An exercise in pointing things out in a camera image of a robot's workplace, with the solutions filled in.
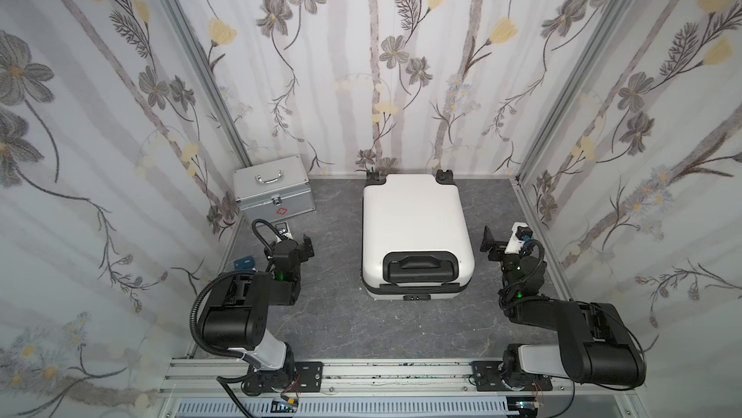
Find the white hard-shell suitcase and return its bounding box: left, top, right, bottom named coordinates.
left=361, top=170, right=475, bottom=301

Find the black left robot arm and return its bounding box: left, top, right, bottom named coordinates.
left=189, top=219, right=315, bottom=396

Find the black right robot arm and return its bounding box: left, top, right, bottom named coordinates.
left=480, top=223, right=647, bottom=391

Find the small blue box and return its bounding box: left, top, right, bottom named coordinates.
left=233, top=256, right=256, bottom=271

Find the silver aluminium first-aid case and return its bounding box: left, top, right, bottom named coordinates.
left=233, top=155, right=316, bottom=223

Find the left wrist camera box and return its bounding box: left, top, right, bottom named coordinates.
left=274, top=222, right=293, bottom=239

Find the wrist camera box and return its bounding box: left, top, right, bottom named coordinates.
left=274, top=222, right=293, bottom=239
left=504, top=222, right=533, bottom=255

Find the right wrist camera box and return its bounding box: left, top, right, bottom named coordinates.
left=504, top=222, right=533, bottom=255

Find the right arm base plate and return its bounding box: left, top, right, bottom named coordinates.
left=469, top=360, right=553, bottom=392

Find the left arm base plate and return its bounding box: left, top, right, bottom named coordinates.
left=241, top=361, right=325, bottom=397

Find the white slotted cable duct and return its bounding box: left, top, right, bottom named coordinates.
left=173, top=397, right=523, bottom=418

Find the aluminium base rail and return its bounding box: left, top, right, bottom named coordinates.
left=158, top=357, right=639, bottom=400

